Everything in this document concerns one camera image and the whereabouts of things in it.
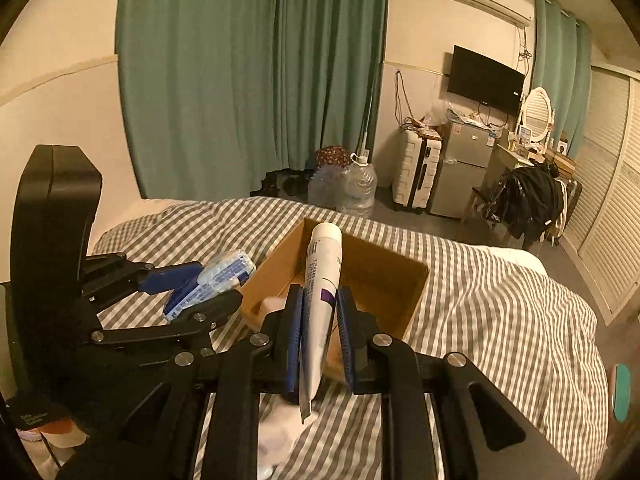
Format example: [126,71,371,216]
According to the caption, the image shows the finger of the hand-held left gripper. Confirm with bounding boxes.
[80,253,205,306]
[89,287,244,347]

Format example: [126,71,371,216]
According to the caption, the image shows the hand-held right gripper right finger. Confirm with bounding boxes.
[335,286,583,480]

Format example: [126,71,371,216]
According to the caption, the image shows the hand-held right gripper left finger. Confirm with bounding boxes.
[57,284,307,480]

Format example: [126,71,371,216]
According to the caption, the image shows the blue white tissue pack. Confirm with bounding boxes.
[164,249,257,322]

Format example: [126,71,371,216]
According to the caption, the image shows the brown cardboard box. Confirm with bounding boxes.
[240,217,431,382]

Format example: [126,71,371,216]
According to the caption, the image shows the white squeeze tube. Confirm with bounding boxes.
[298,222,344,419]

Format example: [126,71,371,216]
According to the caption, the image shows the white cloth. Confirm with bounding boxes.
[256,399,307,480]

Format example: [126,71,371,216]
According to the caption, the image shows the grey white striped blanket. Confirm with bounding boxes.
[92,195,612,480]

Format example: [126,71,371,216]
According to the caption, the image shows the crumpled clear water jug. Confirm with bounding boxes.
[307,165,347,209]

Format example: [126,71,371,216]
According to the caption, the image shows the black round lid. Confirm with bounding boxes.
[11,393,68,432]

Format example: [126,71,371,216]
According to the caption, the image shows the wooden chair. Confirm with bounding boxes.
[457,184,517,242]

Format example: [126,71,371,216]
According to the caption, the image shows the white suitcase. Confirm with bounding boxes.
[391,126,444,212]

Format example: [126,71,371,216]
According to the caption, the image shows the patterned dark bag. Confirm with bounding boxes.
[315,145,349,169]

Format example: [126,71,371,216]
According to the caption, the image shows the white bed sheet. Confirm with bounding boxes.
[487,246,548,273]

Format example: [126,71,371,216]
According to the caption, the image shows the silver small fridge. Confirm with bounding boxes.
[429,116,502,219]

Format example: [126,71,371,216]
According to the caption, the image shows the wide green curtain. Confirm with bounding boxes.
[115,0,390,202]

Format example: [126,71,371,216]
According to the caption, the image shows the white thin pole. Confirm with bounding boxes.
[359,82,376,161]

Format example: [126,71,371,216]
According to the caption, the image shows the black clothes pile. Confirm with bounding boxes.
[492,161,567,242]

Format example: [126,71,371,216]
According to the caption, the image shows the white vanity table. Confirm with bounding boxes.
[494,129,553,173]

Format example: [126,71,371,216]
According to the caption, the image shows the teal oval object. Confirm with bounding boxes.
[610,363,633,424]

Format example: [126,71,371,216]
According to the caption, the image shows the white oval mirror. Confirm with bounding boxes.
[520,86,557,145]

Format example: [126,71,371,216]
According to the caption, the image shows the white louvered wardrobe doors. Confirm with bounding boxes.
[559,64,640,327]

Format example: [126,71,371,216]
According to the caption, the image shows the narrow green curtain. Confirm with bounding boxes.
[529,0,594,162]

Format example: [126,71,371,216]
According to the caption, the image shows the hanging wall cables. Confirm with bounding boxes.
[393,69,418,128]

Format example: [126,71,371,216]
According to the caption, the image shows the black wall television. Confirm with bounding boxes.
[446,44,526,114]

